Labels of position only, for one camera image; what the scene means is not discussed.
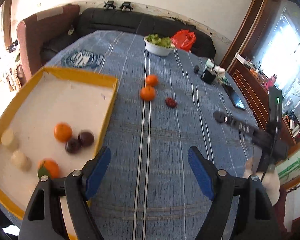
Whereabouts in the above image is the tangerine with green leaf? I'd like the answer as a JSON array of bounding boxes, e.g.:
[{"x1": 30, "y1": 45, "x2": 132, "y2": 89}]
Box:
[{"x1": 37, "y1": 158, "x2": 60, "y2": 179}]

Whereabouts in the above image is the round yellow netted fruit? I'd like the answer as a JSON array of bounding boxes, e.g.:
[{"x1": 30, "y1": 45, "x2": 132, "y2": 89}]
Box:
[{"x1": 11, "y1": 150, "x2": 31, "y2": 172}]

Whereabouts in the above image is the dark plum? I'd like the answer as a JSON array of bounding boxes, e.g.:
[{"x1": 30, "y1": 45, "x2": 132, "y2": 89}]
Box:
[{"x1": 65, "y1": 138, "x2": 81, "y2": 154}]

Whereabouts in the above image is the orange tangerine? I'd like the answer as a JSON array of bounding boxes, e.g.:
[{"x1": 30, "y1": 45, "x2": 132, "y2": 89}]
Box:
[
  {"x1": 53, "y1": 122, "x2": 72, "y2": 142},
  {"x1": 140, "y1": 86, "x2": 156, "y2": 101},
  {"x1": 145, "y1": 74, "x2": 159, "y2": 87}
]

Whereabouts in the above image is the pale yellow netted fruit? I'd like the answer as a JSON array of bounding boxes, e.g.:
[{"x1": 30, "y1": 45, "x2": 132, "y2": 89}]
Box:
[{"x1": 1, "y1": 128, "x2": 19, "y2": 152}]

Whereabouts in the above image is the dark plum fruit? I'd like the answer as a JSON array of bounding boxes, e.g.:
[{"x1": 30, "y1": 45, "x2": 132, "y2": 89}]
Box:
[{"x1": 78, "y1": 131, "x2": 95, "y2": 147}]

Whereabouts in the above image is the white gloved right hand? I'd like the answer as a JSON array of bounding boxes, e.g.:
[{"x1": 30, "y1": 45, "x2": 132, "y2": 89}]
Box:
[{"x1": 243, "y1": 158, "x2": 280, "y2": 206}]

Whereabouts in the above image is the wooden cabinet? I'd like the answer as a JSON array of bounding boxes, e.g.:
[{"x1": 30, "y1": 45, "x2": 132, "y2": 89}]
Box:
[{"x1": 228, "y1": 59, "x2": 300, "y2": 154}]

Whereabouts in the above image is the black smartphone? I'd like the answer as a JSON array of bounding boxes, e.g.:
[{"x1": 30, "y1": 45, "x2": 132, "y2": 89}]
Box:
[{"x1": 222, "y1": 85, "x2": 245, "y2": 111}]

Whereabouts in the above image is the white robot hand toy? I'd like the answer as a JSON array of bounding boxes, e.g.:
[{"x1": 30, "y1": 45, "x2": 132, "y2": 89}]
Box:
[{"x1": 204, "y1": 59, "x2": 229, "y2": 85}]

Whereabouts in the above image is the black cylindrical cup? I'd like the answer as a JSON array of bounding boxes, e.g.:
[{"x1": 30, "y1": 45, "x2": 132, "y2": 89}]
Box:
[{"x1": 200, "y1": 69, "x2": 216, "y2": 85}]

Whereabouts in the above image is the white tray with yellow rim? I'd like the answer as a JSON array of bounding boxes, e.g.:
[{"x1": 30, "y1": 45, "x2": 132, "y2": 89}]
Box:
[{"x1": 0, "y1": 67, "x2": 118, "y2": 239}]

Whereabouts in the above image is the small black box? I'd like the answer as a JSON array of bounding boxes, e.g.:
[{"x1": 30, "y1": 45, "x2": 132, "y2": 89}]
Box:
[{"x1": 193, "y1": 65, "x2": 199, "y2": 74}]

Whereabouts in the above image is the red date fruit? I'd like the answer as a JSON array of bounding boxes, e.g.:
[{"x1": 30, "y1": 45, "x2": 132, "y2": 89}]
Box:
[{"x1": 165, "y1": 97, "x2": 177, "y2": 108}]

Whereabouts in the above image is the blue plaid tablecloth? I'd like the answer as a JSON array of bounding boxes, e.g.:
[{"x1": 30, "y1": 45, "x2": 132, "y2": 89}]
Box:
[{"x1": 43, "y1": 31, "x2": 260, "y2": 239}]

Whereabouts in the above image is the red plastic bag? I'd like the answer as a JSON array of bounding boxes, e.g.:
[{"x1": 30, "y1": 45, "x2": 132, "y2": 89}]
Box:
[{"x1": 171, "y1": 29, "x2": 196, "y2": 51}]

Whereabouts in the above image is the white bowl of greens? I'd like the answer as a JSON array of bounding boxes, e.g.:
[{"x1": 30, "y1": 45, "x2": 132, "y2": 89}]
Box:
[{"x1": 143, "y1": 34, "x2": 175, "y2": 57}]

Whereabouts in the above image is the patterned covered side table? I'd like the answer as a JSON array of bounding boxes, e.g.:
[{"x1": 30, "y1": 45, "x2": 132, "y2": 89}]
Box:
[{"x1": 0, "y1": 51, "x2": 26, "y2": 92}]

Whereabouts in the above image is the black leather sofa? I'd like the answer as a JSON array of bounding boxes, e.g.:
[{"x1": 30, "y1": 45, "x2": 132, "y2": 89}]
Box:
[{"x1": 40, "y1": 8, "x2": 216, "y2": 63}]

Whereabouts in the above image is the brown armchair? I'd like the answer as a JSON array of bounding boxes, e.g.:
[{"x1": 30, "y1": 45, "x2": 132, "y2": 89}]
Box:
[{"x1": 17, "y1": 4, "x2": 80, "y2": 81}]

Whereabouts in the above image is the black gripper on sofa right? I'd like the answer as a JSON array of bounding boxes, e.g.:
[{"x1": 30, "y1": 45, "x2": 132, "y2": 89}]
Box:
[{"x1": 120, "y1": 1, "x2": 133, "y2": 11}]

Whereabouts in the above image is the black gripper on sofa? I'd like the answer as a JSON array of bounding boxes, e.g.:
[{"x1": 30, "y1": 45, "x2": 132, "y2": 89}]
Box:
[
  {"x1": 103, "y1": 0, "x2": 116, "y2": 10},
  {"x1": 120, "y1": 1, "x2": 133, "y2": 11}
]

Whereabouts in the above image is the black gripper on sofa left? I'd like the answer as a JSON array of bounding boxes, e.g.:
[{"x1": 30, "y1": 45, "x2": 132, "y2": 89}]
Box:
[{"x1": 103, "y1": 0, "x2": 116, "y2": 10}]

